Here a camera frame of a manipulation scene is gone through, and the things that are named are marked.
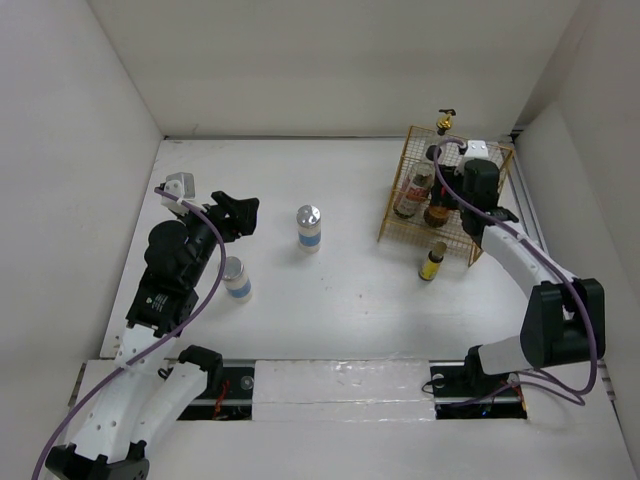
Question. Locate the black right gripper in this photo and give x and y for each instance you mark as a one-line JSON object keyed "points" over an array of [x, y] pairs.
{"points": [[451, 178]]}

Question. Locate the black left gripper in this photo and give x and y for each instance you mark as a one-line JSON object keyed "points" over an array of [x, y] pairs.
{"points": [[243, 209]]}

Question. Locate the red lid sauce jar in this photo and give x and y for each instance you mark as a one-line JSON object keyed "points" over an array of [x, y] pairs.
{"points": [[436, 216]]}

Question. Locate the dark sauce bottle black cap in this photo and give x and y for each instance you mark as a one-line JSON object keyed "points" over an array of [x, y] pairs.
{"points": [[414, 190]]}

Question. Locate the spice jar silver lid blue label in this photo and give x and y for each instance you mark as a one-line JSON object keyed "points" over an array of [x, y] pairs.
{"points": [[236, 280]]}

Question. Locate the tall clear dispenser bottle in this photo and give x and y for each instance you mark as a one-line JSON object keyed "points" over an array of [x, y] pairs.
{"points": [[443, 125]]}

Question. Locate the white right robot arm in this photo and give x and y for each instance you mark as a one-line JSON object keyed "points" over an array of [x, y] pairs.
{"points": [[564, 322]]}

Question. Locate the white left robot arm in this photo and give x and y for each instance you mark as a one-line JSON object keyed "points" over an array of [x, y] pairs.
{"points": [[110, 431]]}

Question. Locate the small yellow label bottle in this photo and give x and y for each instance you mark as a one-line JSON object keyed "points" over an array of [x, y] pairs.
{"points": [[431, 265]]}

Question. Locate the gold wire basket rack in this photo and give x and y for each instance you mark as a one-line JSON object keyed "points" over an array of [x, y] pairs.
{"points": [[414, 230]]}

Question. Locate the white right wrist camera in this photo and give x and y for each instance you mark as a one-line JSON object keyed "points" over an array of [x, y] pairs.
{"points": [[474, 149]]}

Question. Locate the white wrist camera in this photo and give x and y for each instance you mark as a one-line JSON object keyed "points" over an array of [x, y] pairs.
{"points": [[474, 149], [180, 185]]}

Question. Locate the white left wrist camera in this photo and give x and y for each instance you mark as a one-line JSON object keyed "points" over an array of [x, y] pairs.
{"points": [[180, 185]]}

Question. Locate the black mounting rail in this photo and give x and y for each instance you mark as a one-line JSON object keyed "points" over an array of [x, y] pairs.
{"points": [[233, 400]]}

